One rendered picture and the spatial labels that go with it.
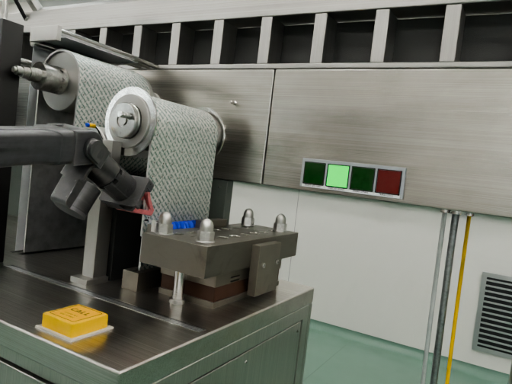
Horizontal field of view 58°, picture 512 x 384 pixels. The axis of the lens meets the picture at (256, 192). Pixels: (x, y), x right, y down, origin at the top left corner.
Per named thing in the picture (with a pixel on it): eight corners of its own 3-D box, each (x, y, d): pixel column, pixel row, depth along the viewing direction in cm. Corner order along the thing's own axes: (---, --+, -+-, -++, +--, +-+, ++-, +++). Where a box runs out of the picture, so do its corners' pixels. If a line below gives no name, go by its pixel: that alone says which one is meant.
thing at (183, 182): (139, 235, 98) (148, 148, 97) (205, 229, 119) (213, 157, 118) (142, 236, 98) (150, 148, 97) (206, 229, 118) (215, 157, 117)
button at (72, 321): (40, 327, 72) (42, 312, 72) (78, 317, 78) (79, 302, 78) (71, 340, 68) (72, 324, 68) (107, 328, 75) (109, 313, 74)
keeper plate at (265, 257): (246, 295, 100) (252, 244, 99) (268, 287, 108) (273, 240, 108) (256, 297, 98) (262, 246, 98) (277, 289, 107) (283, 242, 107)
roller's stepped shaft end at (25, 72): (8, 76, 102) (9, 62, 102) (33, 82, 108) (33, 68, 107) (17, 76, 101) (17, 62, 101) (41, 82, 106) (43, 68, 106)
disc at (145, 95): (99, 147, 104) (112, 81, 102) (100, 148, 104) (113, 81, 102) (147, 163, 97) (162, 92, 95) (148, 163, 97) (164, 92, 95)
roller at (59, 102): (39, 109, 116) (44, 52, 115) (115, 123, 137) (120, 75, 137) (77, 111, 109) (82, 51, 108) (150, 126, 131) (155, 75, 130)
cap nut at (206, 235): (191, 240, 89) (194, 217, 89) (203, 239, 92) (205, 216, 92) (207, 244, 87) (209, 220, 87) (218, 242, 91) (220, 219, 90)
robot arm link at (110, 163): (104, 145, 83) (84, 141, 86) (84, 177, 80) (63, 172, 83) (127, 166, 88) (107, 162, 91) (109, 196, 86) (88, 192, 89)
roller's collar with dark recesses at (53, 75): (27, 89, 108) (30, 61, 108) (50, 94, 114) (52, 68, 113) (45, 89, 105) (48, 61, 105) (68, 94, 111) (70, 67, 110)
